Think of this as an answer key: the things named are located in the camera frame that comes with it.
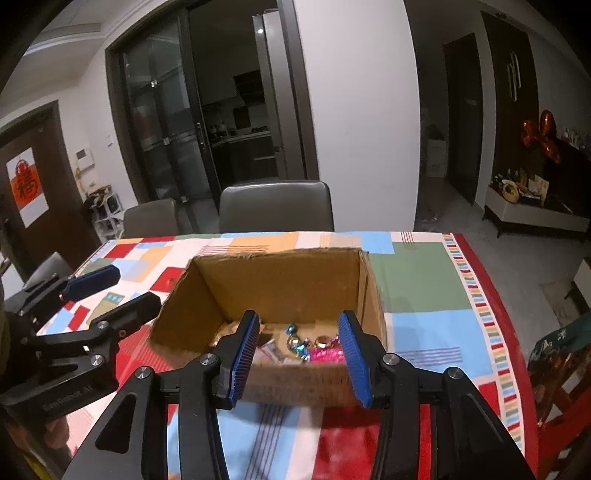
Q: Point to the yellow round ornament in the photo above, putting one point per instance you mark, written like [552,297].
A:
[511,191]

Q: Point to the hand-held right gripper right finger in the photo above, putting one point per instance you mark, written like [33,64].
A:
[353,355]

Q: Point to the dark tall cabinet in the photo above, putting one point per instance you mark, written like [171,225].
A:
[508,115]

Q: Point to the sliding glass door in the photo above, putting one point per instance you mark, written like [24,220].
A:
[157,115]

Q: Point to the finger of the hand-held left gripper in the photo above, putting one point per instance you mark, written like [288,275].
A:
[134,311]
[92,281]

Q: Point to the red wooden chair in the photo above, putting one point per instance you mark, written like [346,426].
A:
[563,392]

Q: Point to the brown wooden door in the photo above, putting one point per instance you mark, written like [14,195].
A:
[57,134]

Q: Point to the white floor appliance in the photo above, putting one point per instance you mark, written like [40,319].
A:
[437,157]

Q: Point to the green patterned cloth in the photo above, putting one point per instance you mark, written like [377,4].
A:
[558,339]

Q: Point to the colourful patchwork tablecloth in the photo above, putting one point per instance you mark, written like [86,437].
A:
[425,277]

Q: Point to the brown snack bar packet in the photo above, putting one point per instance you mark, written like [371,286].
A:
[270,353]

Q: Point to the white wall intercom panel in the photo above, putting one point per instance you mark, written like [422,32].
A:
[85,157]

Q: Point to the red and white door poster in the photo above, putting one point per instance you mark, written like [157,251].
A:
[25,184]

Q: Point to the white low cabinet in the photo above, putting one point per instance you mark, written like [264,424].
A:
[531,214]

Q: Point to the red foil balloon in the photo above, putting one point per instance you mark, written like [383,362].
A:
[547,124]

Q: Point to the cardboard box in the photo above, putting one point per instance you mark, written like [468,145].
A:
[217,286]

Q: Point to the white storage rack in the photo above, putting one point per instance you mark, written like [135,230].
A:
[108,212]

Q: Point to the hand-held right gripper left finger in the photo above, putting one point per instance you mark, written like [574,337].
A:
[244,355]

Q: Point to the grey dining chair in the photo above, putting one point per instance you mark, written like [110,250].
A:
[150,219]
[277,207]
[46,267]

